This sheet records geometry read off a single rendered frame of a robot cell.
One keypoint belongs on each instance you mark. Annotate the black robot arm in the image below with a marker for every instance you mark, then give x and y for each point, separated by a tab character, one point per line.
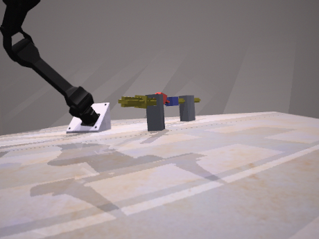
26	54

